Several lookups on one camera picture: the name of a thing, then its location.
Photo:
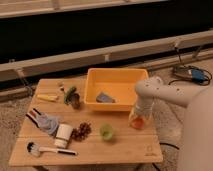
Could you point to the white dish brush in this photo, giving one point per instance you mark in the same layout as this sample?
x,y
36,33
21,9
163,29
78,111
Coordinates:
x,y
37,150

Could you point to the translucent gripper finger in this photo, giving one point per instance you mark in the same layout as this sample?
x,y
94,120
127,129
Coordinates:
x,y
132,117
147,120

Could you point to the green vegetable toy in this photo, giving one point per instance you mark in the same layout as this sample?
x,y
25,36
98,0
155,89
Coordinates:
x,y
69,93

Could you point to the blue grey sponge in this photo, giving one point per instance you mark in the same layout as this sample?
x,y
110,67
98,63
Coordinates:
x,y
104,98

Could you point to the red orange apple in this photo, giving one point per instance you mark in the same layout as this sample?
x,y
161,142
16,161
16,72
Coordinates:
x,y
139,123

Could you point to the blue power adapter box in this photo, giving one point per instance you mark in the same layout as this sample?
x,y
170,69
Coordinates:
x,y
189,73

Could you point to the wooden folding table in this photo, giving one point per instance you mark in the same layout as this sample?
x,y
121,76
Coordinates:
x,y
127,145

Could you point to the yellow banana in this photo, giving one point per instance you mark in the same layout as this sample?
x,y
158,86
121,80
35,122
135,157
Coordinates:
x,y
51,98

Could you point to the yellow plastic bin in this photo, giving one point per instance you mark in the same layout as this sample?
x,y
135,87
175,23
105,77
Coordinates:
x,y
117,83

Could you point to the dark red grape bunch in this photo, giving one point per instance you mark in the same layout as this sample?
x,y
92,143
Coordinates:
x,y
82,132

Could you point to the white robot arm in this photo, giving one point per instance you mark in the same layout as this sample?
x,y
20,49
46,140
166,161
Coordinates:
x,y
196,148

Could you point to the small brown white object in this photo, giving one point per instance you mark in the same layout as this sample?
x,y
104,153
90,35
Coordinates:
x,y
61,86

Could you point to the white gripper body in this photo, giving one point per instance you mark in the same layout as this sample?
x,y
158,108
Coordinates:
x,y
143,106

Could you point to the green plastic cup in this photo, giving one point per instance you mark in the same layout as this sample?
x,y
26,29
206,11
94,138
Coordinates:
x,y
106,132

